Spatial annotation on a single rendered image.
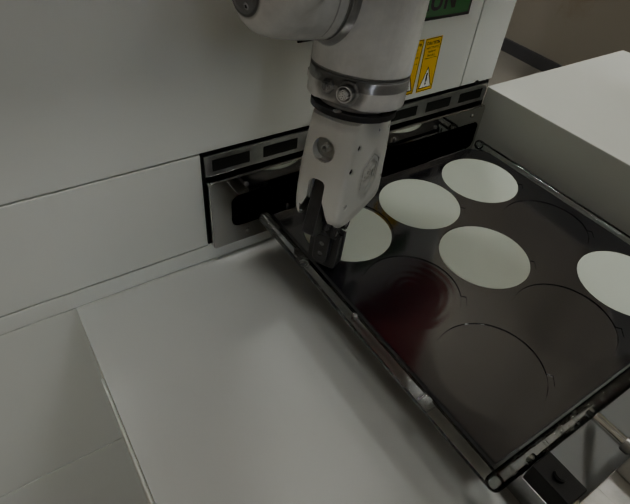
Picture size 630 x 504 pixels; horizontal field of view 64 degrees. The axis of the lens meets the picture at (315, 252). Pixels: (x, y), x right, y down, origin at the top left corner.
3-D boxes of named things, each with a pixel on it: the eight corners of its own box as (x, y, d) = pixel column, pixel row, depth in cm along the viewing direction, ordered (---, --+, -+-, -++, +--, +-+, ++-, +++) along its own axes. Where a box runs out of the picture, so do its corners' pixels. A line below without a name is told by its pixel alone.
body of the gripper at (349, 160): (372, 119, 38) (346, 240, 45) (416, 89, 46) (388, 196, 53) (288, 91, 41) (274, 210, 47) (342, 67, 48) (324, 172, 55)
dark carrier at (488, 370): (273, 218, 60) (273, 214, 59) (476, 148, 75) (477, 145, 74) (492, 467, 40) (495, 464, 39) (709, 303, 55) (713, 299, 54)
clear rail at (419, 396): (256, 220, 60) (256, 211, 59) (266, 216, 60) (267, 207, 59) (492, 499, 38) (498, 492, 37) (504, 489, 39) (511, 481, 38)
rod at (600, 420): (580, 417, 44) (587, 409, 43) (589, 410, 45) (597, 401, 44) (628, 462, 41) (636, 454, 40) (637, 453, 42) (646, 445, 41)
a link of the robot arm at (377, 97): (386, 92, 37) (378, 130, 39) (423, 69, 44) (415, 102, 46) (289, 62, 40) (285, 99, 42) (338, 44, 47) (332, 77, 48)
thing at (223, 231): (209, 241, 63) (203, 177, 56) (461, 154, 82) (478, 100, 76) (215, 250, 62) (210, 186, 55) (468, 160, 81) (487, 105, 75)
